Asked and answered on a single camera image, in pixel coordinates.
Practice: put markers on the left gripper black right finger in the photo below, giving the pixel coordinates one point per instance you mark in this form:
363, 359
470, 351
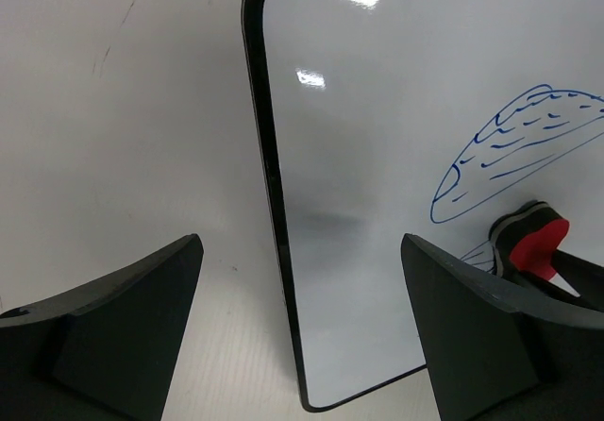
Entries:
499, 351

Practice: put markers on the red bone-shaped eraser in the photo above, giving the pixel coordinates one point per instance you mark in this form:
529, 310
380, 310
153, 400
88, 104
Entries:
526, 240

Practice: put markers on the white whiteboard black frame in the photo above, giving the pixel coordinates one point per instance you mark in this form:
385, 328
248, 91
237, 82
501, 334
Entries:
381, 118

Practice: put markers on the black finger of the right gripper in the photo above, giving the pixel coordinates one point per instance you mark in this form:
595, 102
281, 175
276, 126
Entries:
557, 275

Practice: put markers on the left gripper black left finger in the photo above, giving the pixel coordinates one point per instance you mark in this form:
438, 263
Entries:
105, 350

